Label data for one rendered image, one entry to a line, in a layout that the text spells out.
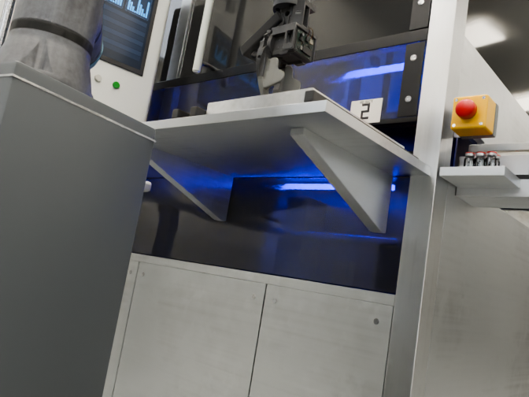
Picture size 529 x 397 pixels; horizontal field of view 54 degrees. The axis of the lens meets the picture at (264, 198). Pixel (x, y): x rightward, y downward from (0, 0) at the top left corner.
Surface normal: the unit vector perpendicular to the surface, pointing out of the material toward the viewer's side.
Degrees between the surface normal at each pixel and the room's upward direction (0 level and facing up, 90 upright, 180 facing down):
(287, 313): 90
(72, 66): 73
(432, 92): 90
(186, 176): 90
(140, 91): 90
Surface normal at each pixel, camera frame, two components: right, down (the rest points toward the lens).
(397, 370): -0.64, -0.22
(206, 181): 0.75, 0.03
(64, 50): 0.72, -0.29
